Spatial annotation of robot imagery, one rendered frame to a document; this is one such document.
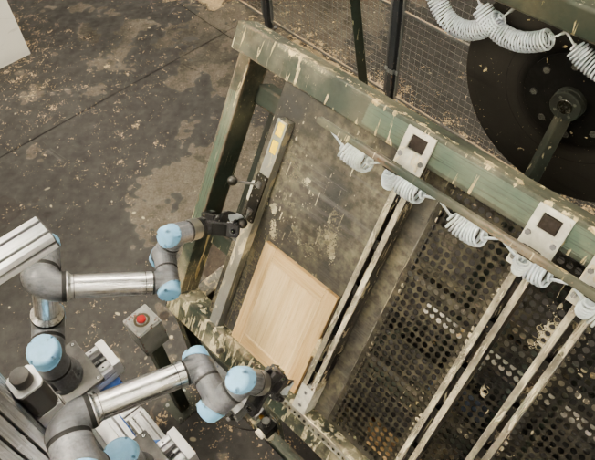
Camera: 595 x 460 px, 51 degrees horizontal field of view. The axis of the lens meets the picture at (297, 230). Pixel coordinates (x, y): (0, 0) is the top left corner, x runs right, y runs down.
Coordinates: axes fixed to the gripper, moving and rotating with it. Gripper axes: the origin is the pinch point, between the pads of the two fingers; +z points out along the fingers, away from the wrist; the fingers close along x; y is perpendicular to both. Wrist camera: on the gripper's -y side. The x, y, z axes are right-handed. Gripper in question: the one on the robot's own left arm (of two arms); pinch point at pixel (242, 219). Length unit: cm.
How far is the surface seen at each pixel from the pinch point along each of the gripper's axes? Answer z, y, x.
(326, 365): 4, -39, 47
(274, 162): 7.9, -7.6, -21.3
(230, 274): 7.8, 12.7, 27.5
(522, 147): 67, -76, -31
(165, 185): 116, 181, 39
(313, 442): 6, -35, 82
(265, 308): 10.0, -4.5, 37.8
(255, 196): 6.9, -0.3, -7.4
